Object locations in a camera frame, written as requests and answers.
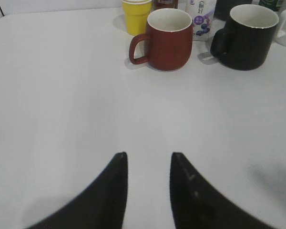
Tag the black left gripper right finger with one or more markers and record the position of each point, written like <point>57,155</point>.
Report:
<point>196,204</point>

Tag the front black ceramic mug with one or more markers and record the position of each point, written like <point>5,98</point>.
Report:
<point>244,42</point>

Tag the clear water bottle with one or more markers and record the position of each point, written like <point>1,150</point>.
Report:
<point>271,4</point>

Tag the black ceramic mug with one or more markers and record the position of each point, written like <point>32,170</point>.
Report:
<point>223,7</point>
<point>244,42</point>

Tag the red ceramic mug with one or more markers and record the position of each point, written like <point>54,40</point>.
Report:
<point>167,43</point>

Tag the brown tea bottle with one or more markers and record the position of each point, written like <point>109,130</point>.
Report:
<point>160,4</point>

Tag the yellow paper cup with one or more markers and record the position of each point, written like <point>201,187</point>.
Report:
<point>136,13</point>

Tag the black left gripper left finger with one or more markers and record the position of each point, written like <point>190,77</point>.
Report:
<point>100,206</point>

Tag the white yogurt drink bottle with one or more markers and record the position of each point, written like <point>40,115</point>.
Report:
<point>202,13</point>

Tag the rear black ceramic mug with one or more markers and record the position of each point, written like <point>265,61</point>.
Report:
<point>223,7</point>

